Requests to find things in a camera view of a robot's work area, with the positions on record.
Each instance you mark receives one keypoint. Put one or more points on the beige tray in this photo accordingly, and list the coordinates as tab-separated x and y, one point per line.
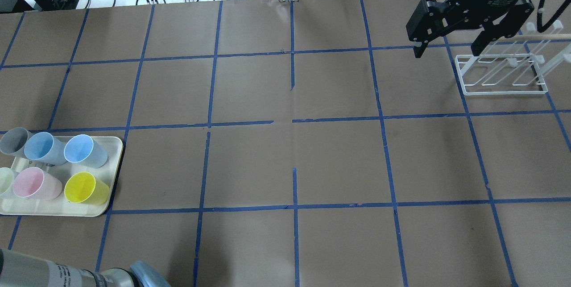
60	206

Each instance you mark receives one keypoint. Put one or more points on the pink cup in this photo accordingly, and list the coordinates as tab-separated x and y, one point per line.
34	183

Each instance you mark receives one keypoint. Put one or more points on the grey ikea cup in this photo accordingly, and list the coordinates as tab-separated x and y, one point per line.
13	142

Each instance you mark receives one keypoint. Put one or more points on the cream white cup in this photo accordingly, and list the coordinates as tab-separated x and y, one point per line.
7	178

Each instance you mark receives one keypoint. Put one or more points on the blue cup middle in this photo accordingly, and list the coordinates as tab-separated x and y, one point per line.
44	147

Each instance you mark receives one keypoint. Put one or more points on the white wire cup rack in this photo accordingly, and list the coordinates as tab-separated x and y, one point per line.
513	67

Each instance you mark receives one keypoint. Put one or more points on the blue cup near yellow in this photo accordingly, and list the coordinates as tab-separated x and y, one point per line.
84	150

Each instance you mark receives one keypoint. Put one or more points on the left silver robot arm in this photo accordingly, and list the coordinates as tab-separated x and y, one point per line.
20	270

